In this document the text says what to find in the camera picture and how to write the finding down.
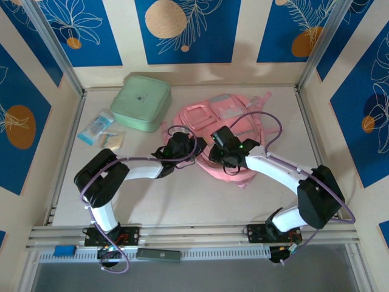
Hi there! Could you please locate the pink student backpack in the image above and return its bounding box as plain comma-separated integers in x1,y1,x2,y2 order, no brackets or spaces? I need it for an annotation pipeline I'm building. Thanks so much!
160,91,273,190

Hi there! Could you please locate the mint green zip pouch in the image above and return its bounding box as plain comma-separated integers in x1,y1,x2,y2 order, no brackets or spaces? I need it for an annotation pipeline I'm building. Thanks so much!
109,75,171,133

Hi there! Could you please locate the blue snack packet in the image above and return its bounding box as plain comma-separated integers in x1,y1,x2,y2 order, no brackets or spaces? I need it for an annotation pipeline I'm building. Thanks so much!
77,111,115,145

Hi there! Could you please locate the clear biscuit packet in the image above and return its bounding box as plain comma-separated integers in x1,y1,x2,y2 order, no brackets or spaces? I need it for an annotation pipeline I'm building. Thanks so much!
102,130,127,150

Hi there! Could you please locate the dark green flat device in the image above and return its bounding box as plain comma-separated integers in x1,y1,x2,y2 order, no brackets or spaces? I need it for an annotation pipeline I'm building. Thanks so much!
136,248,182,263

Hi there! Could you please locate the black base connector module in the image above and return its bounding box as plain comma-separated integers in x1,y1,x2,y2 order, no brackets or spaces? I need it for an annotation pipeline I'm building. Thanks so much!
269,243,303,265
96,245,122,269

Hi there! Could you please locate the blue sponge block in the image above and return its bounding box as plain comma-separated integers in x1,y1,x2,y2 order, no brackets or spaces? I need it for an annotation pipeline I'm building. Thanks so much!
53,245,76,257

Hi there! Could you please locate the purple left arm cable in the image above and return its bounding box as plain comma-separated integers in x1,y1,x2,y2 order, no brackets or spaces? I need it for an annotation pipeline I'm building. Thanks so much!
79,125,198,274

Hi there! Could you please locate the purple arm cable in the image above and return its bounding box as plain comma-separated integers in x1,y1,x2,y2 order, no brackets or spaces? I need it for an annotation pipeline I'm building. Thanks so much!
229,111,356,265
79,125,198,274

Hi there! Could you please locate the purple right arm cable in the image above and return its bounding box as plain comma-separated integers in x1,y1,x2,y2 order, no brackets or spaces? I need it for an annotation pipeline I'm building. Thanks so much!
229,111,356,265

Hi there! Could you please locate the aluminium table edge rail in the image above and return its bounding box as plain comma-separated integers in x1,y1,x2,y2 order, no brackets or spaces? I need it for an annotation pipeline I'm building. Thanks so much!
26,223,361,249

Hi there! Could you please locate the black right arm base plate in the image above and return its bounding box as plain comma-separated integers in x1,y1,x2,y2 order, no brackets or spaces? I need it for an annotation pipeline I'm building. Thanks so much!
246,224,303,244

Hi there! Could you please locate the blue floral wall poster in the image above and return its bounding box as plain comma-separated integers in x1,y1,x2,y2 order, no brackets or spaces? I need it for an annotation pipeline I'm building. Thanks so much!
315,0,389,82
256,0,335,64
0,0,63,88
329,30,389,189
0,44,52,195
36,0,124,68
135,0,241,65

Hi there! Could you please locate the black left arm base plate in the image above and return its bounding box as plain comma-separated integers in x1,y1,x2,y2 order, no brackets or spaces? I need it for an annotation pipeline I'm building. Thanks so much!
84,226,141,246

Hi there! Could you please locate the grey slotted cable duct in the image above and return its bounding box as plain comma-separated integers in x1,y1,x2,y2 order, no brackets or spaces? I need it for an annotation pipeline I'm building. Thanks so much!
39,246,271,263

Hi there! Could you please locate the aluminium frame post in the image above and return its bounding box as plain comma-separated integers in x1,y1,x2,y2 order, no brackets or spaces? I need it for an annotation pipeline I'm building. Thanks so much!
299,0,356,92
22,0,84,95

